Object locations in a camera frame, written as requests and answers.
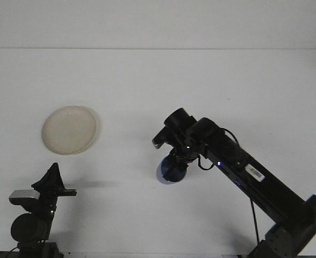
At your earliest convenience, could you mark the pale blue cup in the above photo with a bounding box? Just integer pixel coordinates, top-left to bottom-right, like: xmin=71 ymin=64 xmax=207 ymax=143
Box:
xmin=156 ymin=157 xmax=188 ymax=186

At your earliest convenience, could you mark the pale round plate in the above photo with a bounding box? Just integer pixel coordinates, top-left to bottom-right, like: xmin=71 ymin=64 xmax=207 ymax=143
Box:
xmin=41 ymin=105 xmax=98 ymax=155

